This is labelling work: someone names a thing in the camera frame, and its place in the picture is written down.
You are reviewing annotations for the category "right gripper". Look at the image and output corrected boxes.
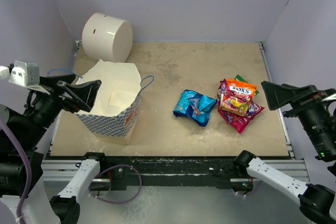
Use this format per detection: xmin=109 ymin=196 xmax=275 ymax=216
xmin=259 ymin=78 xmax=336 ymax=155

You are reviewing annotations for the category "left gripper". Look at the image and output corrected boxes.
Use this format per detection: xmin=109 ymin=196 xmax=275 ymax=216
xmin=17 ymin=72 xmax=100 ymax=147

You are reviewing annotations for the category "orange Fox's fruits candy bag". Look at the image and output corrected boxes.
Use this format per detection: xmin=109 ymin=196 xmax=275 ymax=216
xmin=219 ymin=79 xmax=257 ymax=116

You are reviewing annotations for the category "green Fox's candy bag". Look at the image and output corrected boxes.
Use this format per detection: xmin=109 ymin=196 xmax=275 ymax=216
xmin=234 ymin=74 xmax=259 ymax=95

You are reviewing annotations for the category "blue checkered paper bag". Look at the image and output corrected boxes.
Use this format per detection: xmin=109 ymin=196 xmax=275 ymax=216
xmin=47 ymin=59 xmax=155 ymax=145

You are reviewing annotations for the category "red Real snack bag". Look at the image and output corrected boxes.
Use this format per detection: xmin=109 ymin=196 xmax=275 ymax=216
xmin=217 ymin=102 xmax=264 ymax=133

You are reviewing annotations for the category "teal blue snack bag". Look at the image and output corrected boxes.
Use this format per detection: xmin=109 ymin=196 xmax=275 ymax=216
xmin=173 ymin=90 xmax=217 ymax=127

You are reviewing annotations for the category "purple Fox's berries candy bag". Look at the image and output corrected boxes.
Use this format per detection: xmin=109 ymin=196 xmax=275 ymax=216
xmin=247 ymin=101 xmax=260 ymax=116

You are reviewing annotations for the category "blue M&M's snack bag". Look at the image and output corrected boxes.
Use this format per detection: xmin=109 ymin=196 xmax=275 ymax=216
xmin=188 ymin=98 xmax=202 ymax=117

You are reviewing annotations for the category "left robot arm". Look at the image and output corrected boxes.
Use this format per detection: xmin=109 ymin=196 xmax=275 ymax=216
xmin=1 ymin=74 xmax=108 ymax=223

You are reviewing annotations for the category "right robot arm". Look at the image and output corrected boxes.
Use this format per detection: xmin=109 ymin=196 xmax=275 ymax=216
xmin=233 ymin=81 xmax=335 ymax=223

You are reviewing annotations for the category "white cylindrical container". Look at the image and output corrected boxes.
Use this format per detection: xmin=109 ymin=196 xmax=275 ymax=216
xmin=82 ymin=13 xmax=133 ymax=62

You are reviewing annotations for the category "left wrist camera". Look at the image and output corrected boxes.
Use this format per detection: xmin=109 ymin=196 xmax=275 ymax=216
xmin=1 ymin=60 xmax=50 ymax=94

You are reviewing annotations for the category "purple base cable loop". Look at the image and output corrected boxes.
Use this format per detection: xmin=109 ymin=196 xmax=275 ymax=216
xmin=88 ymin=165 xmax=142 ymax=205

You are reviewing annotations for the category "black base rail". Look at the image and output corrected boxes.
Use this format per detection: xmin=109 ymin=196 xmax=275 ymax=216
xmin=93 ymin=156 xmax=254 ymax=191

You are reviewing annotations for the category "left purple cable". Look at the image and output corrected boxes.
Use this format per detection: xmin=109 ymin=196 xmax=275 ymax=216
xmin=0 ymin=119 xmax=33 ymax=224

